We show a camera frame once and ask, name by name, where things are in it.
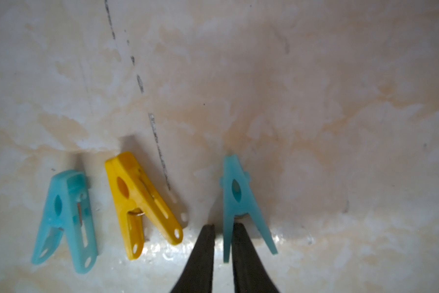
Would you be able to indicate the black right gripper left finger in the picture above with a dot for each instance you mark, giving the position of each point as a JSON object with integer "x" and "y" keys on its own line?
{"x": 197, "y": 275}

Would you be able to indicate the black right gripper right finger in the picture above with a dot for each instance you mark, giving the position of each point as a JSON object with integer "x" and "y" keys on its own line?
{"x": 250, "y": 275}

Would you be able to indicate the teal clothespin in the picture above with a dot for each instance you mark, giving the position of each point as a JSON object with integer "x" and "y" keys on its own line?
{"x": 67, "y": 212}
{"x": 239, "y": 199}

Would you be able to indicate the yellow clothespin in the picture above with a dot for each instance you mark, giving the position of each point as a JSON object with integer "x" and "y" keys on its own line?
{"x": 135, "y": 196}

